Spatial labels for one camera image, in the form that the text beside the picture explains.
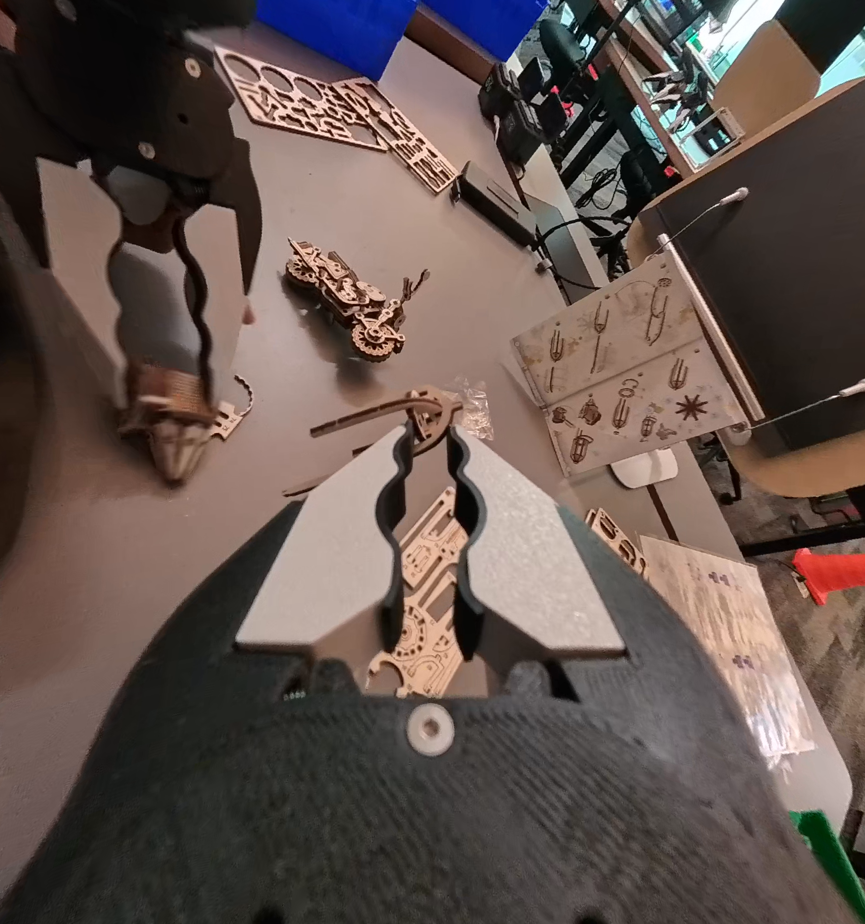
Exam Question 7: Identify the blue plastic bin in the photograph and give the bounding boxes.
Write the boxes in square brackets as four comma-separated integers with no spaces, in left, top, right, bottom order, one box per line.
[254,0,419,80]
[421,0,549,62]

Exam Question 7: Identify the small slotted wooden disc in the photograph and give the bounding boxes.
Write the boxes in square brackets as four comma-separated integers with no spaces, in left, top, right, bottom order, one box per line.
[205,403,249,443]

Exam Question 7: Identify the emptied wooden puzzle sheet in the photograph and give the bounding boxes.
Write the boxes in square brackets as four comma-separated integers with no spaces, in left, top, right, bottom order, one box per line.
[584,507,651,578]

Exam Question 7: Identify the black cable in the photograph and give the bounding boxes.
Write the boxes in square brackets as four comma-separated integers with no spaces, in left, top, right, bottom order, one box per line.
[534,215,632,274]

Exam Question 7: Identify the plastic wrapped wooden sheets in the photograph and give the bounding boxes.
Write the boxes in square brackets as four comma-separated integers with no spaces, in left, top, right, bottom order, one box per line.
[638,534,816,759]

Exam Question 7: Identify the wooden arched rib piece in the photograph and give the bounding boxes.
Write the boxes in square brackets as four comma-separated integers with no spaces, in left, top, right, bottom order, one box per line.
[281,386,466,501]

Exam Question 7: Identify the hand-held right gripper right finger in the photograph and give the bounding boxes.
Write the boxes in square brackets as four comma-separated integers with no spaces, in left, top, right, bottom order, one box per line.
[445,424,627,671]

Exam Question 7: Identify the orange plastic object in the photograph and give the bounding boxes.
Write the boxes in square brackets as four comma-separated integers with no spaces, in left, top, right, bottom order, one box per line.
[793,547,865,606]

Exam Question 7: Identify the clear plastic bag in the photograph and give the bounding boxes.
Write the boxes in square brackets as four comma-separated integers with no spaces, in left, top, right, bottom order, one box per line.
[447,374,495,441]

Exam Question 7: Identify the black office chair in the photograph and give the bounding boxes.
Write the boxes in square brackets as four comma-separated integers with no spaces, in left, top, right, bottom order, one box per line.
[537,18,585,69]

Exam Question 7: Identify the wooden barrel cone assembly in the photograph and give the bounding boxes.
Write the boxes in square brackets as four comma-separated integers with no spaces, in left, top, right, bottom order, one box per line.
[117,361,217,486]

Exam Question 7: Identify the green plastic bin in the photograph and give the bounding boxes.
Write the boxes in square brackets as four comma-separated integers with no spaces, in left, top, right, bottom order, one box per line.
[789,810,865,924]

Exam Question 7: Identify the large wooden puzzle sheet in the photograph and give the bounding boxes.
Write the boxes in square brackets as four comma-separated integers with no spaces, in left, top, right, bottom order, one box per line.
[212,45,461,197]

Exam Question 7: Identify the black charger device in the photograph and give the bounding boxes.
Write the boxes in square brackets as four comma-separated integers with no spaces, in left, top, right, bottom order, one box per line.
[479,61,527,120]
[496,97,572,166]

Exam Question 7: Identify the black flat box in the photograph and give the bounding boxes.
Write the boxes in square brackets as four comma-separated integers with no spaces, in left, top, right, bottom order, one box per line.
[450,160,538,250]

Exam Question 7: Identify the open instruction booklet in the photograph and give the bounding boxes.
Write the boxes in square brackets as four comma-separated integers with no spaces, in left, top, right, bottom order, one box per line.
[510,256,754,477]

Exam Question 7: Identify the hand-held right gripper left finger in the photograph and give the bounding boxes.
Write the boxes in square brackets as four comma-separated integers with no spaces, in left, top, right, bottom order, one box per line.
[234,422,415,661]

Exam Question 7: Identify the metal book stand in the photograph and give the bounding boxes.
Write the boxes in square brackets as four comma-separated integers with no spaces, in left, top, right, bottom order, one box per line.
[609,186,865,493]

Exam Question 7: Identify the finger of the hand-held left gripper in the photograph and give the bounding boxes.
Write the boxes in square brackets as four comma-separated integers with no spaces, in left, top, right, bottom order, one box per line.
[38,157,139,423]
[173,162,252,409]

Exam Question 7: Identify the wooden motorcycle model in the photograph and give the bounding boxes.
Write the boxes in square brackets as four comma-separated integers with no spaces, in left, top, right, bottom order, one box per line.
[282,238,431,363]

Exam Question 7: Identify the dark partition panel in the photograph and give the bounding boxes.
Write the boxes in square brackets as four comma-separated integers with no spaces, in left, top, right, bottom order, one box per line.
[623,68,865,499]

